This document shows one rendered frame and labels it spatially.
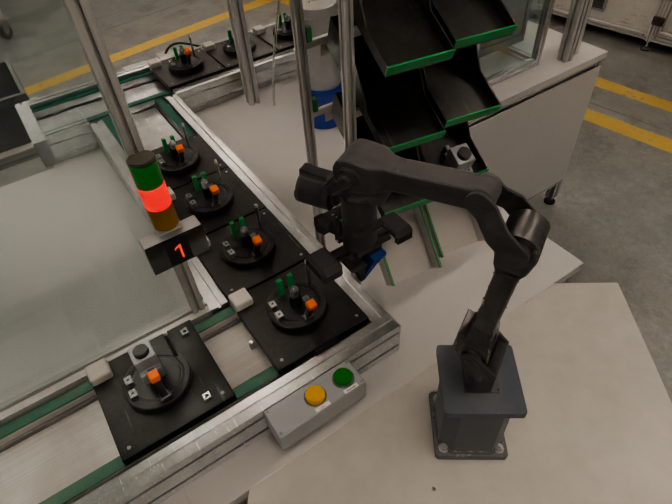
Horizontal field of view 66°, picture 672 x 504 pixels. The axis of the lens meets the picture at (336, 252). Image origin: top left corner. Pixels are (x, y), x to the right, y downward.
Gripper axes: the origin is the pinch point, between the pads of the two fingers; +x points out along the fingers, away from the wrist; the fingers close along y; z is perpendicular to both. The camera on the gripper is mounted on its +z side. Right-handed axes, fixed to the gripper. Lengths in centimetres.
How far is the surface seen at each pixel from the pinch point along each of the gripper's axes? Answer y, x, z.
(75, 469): 60, 34, 15
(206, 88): -24, 31, 137
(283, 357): 14.4, 28.4, 9.7
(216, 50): -39, 28, 159
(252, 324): 15.7, 28.4, 21.7
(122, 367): 44, 28, 28
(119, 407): 48, 28, 19
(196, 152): -1, 26, 91
